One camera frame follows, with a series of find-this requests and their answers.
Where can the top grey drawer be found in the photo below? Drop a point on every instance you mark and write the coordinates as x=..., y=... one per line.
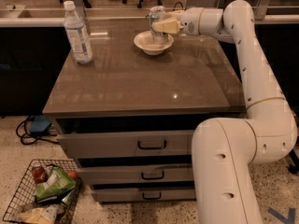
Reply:
x=132, y=144

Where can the red soda can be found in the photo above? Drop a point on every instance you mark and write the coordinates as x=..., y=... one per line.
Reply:
x=39, y=173

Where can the green white 7up can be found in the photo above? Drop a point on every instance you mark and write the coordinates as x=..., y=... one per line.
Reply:
x=156, y=16

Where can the black rolling cart base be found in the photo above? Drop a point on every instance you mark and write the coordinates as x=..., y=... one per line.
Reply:
x=293, y=160

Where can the red apple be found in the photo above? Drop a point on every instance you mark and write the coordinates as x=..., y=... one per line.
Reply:
x=73, y=174

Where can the white paper bowl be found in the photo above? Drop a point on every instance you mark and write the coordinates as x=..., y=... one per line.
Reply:
x=153, y=45

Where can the bottom grey drawer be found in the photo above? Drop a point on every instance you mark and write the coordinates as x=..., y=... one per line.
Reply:
x=142, y=195

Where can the clear plastic water bottle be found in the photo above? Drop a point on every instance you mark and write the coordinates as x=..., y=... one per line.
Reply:
x=77, y=34

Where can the blue foot pedal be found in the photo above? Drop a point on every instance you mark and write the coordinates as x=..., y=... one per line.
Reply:
x=40, y=124

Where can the grey drawer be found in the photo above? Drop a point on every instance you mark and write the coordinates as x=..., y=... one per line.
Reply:
x=132, y=144
x=142, y=195
x=136, y=174

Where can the middle grey drawer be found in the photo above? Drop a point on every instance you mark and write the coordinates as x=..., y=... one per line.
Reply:
x=136, y=174

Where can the black wire basket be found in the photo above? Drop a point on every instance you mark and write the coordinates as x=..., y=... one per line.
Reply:
x=24, y=198

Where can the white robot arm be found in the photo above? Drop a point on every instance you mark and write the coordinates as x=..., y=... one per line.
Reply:
x=223, y=149

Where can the yellow snack packet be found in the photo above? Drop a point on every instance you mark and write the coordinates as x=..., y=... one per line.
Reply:
x=40, y=215

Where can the grey drawer cabinet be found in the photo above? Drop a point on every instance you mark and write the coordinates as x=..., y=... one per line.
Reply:
x=124, y=90

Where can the green chip bag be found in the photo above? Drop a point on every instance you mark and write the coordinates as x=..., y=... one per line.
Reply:
x=58, y=183

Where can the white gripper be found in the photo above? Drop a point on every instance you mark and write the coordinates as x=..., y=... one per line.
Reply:
x=190, y=22

